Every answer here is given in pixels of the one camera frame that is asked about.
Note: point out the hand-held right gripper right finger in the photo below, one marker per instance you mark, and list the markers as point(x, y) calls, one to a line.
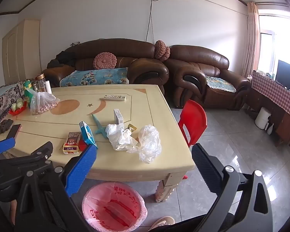
point(203, 164)

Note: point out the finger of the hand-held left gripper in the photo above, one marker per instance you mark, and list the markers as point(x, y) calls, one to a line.
point(4, 145)
point(38, 157)

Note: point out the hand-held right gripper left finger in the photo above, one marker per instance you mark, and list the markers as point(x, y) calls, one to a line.
point(81, 169)

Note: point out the red cube block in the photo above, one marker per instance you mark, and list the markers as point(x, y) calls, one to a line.
point(71, 142)

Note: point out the blue box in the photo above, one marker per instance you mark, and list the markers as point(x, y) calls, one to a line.
point(88, 135)

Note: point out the white tissue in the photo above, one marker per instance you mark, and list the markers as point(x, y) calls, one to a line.
point(118, 135)

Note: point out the clear plastic bag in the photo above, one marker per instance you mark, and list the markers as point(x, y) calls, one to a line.
point(148, 142)

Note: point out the small white box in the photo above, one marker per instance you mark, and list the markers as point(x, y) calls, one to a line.
point(118, 117)

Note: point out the smartphone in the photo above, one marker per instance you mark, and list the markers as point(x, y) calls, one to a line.
point(14, 130)

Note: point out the dark brown object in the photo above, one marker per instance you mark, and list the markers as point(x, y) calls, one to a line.
point(6, 125)

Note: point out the red fruit plate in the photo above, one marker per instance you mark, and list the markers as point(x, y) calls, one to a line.
point(17, 111)

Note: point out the pale green fruit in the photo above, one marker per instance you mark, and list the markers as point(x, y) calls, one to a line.
point(14, 106)
point(19, 103)

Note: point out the red plastic chair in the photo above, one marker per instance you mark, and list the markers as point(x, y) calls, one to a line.
point(193, 123)

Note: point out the teal clay sword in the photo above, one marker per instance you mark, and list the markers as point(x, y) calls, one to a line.
point(99, 125)

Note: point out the floral patterned sofa cover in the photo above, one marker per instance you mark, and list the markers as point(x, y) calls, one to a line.
point(4, 96)

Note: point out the clear bag of peanuts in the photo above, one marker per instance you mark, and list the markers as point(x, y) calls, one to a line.
point(42, 104)

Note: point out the green bottle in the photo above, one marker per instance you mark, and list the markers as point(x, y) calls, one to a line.
point(27, 89)

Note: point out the small glass bottle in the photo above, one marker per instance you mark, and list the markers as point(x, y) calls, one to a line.
point(35, 85)

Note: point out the white cup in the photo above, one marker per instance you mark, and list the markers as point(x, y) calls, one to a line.
point(48, 87)

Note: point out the beige shoe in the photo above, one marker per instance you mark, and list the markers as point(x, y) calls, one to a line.
point(162, 222)

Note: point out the glass bottle with copper lid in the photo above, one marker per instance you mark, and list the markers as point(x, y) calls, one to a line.
point(41, 82)

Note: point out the white round appliance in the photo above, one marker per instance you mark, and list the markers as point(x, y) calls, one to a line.
point(262, 118)

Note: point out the white spray bottle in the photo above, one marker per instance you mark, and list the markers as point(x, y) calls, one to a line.
point(270, 128)

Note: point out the white remote control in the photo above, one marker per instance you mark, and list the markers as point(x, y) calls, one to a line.
point(114, 97)

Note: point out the teal seat cover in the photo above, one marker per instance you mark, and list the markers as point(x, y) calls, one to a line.
point(220, 83)

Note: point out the wooden cabinet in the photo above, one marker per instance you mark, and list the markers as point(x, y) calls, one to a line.
point(280, 125)

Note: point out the blue floral blanket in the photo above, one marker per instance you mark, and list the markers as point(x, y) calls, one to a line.
point(94, 77)

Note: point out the cream wardrobe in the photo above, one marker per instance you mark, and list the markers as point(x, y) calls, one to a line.
point(21, 50)

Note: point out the red checked cloth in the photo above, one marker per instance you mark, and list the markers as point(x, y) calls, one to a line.
point(275, 94)

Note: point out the dark clothes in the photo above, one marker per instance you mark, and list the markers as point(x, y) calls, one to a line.
point(62, 58)

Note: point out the brown leather armchair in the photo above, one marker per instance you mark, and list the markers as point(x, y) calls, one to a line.
point(198, 58)

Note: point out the pink round cushion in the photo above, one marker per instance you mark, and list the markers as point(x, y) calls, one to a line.
point(105, 60)
point(167, 53)
point(159, 48)

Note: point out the black television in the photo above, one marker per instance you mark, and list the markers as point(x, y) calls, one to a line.
point(288, 76)

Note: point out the brown leather sofa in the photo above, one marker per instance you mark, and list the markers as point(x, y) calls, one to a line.
point(140, 50)

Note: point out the beige curtain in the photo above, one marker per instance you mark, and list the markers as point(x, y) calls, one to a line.
point(252, 38)

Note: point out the window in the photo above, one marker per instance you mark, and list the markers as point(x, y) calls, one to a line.
point(273, 41)

